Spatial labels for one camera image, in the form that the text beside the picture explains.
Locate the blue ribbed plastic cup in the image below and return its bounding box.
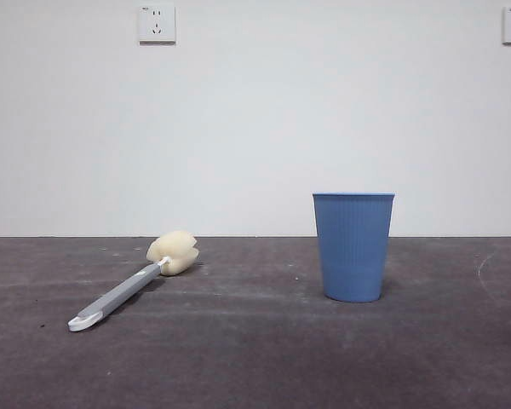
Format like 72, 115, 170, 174
312, 192, 396, 304

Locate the grey-handled sponge cup brush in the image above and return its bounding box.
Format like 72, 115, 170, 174
67, 229, 200, 333

